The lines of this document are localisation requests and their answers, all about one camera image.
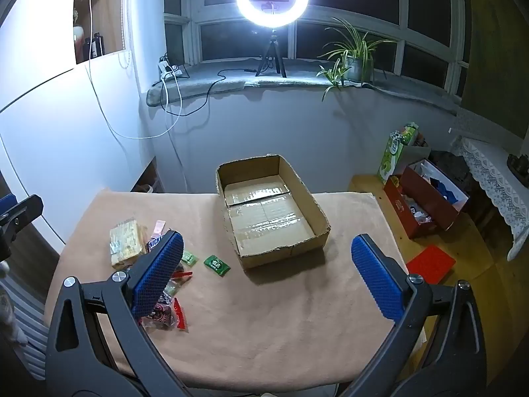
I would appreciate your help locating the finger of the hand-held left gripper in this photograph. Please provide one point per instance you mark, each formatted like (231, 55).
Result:
(20, 215)

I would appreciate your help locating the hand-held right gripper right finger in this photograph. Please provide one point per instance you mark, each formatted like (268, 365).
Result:
(378, 281)

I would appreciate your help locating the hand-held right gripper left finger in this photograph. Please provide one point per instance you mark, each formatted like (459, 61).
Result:
(159, 277)

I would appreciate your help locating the clear packet with red print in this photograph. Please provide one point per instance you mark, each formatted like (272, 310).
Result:
(167, 314)

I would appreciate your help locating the clear yellowish wafer pack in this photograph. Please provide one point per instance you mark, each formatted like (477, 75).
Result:
(124, 242)

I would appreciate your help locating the cardboard box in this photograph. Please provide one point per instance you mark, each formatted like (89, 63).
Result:
(268, 219)

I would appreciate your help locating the person's left hand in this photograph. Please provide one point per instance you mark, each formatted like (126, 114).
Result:
(10, 318)

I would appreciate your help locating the green jelly candy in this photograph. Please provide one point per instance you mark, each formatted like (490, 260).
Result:
(188, 258)

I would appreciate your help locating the brown chocolate bar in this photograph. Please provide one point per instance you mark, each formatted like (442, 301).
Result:
(155, 242)

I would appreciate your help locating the pink candy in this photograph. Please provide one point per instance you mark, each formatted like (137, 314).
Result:
(158, 228)

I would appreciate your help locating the red box lid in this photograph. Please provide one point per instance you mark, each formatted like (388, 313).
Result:
(430, 263)

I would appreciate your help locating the green candy packet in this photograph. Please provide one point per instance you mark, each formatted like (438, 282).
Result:
(216, 264)

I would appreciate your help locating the red shoe box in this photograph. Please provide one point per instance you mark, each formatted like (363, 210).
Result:
(430, 215)

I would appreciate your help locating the beige tablecloth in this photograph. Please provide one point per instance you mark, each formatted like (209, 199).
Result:
(268, 318)

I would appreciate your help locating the green carton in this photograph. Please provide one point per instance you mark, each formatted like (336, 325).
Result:
(392, 157)

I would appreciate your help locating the striped cloth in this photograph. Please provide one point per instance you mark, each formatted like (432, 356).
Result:
(35, 339)

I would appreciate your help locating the dark bag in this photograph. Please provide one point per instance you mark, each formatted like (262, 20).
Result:
(450, 165)

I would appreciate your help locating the white lace tablecloth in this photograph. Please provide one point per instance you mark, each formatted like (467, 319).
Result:
(492, 182)

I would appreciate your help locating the dark slim bottle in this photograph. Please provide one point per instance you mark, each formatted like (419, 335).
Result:
(87, 49)

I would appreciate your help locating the small dark ornament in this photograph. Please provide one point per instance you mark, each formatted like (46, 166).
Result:
(518, 165)

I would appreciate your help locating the black bottle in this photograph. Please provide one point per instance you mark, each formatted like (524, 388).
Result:
(98, 45)

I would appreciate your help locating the white power strip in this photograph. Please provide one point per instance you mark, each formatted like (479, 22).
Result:
(169, 70)

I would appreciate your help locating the potted spider plant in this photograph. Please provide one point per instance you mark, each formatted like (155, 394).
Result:
(355, 66)

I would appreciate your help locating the grey windowsill cloth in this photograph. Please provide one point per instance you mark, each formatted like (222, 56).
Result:
(289, 78)

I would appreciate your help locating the black tripod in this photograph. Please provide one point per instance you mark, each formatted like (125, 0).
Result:
(270, 56)

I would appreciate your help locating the dark green curtain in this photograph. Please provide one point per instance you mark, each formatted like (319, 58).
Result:
(496, 49)

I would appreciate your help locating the wooden wall shelf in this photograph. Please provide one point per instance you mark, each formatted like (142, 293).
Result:
(111, 16)

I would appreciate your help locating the white window frame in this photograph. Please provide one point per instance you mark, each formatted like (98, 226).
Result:
(194, 16)

